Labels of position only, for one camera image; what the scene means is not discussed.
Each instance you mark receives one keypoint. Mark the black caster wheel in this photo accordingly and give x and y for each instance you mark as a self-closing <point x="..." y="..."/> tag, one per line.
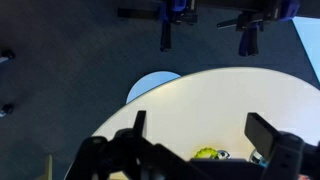
<point x="6" y="109"/>

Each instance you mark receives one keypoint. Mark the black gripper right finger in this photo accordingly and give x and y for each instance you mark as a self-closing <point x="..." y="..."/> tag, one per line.
<point x="262" y="134"/>

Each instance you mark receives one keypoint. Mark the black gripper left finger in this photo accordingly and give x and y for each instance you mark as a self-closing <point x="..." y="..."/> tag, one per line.
<point x="140" y="122"/>

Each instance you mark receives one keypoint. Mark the light blue round plate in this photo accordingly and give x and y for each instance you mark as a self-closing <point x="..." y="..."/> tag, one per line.
<point x="150" y="83"/>

